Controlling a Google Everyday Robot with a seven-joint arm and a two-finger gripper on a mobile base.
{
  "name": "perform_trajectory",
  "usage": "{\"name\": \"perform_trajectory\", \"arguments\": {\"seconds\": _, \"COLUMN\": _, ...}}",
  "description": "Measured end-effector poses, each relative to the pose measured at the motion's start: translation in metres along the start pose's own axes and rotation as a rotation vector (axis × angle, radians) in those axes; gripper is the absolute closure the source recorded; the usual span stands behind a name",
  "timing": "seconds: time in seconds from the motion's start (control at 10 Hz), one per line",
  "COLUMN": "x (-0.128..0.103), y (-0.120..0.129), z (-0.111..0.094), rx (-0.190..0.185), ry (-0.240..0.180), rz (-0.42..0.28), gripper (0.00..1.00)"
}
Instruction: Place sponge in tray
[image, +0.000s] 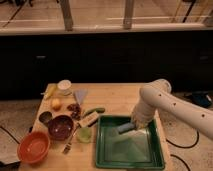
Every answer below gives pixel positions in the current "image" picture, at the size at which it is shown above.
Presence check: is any dark red grape bunch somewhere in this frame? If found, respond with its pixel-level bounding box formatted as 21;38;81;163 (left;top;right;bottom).
67;103;81;120

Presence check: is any white rectangular block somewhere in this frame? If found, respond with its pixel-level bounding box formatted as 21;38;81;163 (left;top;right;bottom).
79;112;99;127

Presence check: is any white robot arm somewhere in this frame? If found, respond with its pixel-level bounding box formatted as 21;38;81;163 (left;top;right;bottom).
131;79;213;140

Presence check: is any grey-blue cone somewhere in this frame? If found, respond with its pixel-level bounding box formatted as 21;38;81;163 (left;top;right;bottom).
74;89;88;105

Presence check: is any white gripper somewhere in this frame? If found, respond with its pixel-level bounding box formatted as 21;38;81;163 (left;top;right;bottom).
131;104;154;130

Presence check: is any dark purple bowl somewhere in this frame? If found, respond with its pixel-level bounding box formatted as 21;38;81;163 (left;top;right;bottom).
48;115;74;141

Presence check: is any orange bowl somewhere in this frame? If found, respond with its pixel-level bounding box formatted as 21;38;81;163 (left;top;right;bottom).
17;131;50;164

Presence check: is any white cup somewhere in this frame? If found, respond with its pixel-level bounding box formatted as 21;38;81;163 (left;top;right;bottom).
57;80;72;95

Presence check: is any dark cabinet counter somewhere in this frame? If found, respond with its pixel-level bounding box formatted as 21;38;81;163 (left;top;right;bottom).
0;29;213;100

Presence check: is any light green cup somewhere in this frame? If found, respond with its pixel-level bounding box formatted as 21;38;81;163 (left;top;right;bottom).
77;127;92;143

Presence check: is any blue-grey sponge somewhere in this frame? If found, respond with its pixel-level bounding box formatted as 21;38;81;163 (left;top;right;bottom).
117;122;135;134

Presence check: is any blue-black device on floor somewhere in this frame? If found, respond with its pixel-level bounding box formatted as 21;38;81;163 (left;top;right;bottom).
185;92;212;108

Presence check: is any green plastic tray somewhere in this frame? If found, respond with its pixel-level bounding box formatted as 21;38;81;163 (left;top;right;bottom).
95;115;165;171

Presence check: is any yellow banana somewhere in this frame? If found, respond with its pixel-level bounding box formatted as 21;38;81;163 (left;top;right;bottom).
42;84;57;100

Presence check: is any green cucumber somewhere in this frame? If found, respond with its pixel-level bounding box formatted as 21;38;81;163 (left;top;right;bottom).
83;107;105;116

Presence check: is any fork with wooden handle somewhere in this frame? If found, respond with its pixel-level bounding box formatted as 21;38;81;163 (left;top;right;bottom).
62;124;80;154

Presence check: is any black floor cable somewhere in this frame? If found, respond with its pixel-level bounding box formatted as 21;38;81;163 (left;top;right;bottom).
165;129;200;171

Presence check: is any small dark cup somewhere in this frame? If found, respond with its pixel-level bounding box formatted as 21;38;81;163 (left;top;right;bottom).
39;111;52;125

